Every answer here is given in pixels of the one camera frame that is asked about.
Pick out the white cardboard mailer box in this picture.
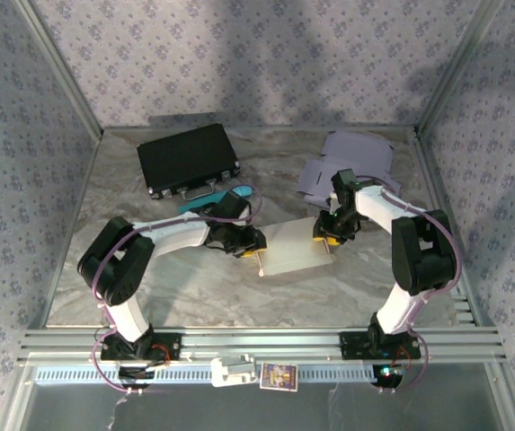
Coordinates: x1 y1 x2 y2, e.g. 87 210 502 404
256 217 337 278
297 132 402 210

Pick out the teal cylindrical tube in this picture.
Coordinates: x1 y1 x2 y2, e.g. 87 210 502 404
178 184 254 216

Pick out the black hard carry case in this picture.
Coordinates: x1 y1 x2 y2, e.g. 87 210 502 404
136 123 243 202

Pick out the small picture card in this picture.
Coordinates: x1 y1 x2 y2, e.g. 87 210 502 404
260 362 299 391

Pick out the aluminium rail beam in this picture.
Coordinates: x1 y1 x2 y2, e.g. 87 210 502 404
17 326 508 365

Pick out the aluminium table side rail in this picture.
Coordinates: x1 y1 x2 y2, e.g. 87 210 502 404
412 128 483 327
36 128 105 329

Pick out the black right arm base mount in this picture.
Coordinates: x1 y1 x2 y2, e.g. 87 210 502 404
338 330 422 388

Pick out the white plastic bracket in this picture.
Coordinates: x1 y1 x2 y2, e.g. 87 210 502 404
210 354 258 388

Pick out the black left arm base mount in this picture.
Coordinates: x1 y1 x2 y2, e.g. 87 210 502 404
99 330 182 390

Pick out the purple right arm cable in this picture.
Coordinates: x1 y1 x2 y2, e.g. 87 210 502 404
355 174 465 396

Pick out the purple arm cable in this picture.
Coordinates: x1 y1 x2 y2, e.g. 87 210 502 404
91 183 265 399
355 174 465 396

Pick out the white slotted cable duct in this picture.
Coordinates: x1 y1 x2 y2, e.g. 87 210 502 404
34 361 375 386

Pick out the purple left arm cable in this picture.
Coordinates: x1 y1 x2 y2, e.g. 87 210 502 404
91 183 265 399

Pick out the aluminium frame post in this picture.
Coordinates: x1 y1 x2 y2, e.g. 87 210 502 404
416 0 508 136
13 0 105 138

